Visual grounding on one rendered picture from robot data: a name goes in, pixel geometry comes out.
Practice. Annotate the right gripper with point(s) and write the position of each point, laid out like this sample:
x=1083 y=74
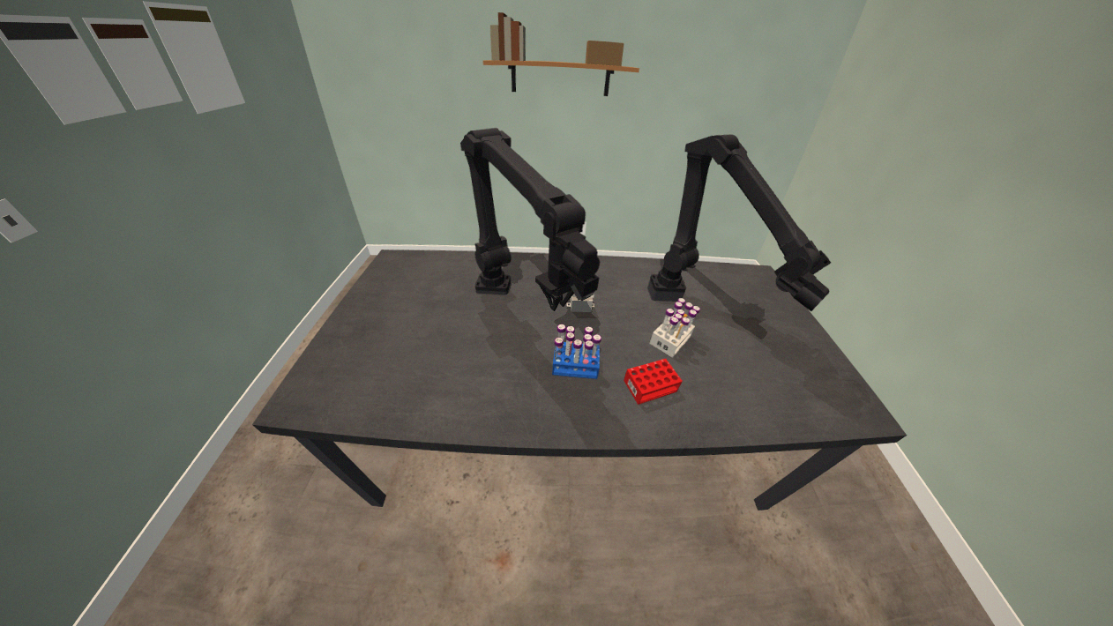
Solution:
x=549 y=289

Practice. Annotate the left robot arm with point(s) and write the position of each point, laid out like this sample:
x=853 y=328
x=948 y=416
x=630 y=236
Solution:
x=803 y=262

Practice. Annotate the white test tube rack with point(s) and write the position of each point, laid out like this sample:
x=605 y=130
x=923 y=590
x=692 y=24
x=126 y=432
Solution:
x=665 y=345

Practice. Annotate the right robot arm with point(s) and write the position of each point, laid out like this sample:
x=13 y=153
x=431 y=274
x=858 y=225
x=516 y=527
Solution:
x=561 y=222

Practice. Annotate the red tube rack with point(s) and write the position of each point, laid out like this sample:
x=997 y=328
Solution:
x=666 y=378

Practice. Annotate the blue test tube rack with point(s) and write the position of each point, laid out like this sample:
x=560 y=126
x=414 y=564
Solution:
x=568 y=371

